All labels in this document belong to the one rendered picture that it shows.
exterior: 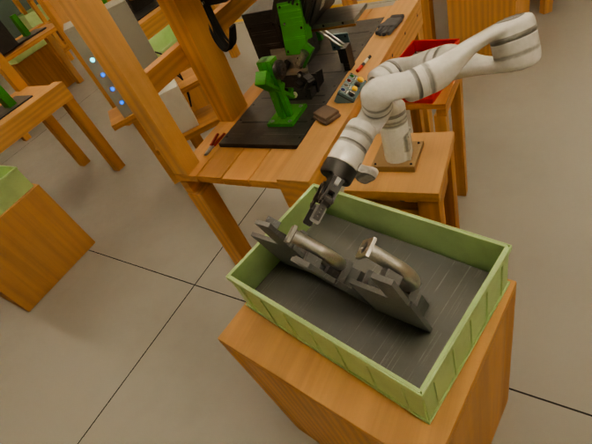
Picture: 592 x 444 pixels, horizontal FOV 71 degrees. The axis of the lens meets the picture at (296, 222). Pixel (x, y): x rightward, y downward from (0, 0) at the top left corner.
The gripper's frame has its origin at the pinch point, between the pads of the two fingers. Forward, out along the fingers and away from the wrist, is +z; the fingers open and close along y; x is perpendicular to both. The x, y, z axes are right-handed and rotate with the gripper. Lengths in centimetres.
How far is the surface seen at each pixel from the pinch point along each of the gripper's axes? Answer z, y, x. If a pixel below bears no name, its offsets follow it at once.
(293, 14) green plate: -83, -78, -39
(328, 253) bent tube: 4.2, 0.3, 6.5
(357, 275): 3.9, -17.5, 19.5
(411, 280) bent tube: 1.8, 11.0, 21.4
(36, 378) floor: 138, -182, -77
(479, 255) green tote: -14.8, -9.1, 42.6
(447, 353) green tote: 10.8, 8.3, 36.0
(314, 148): -34, -66, -4
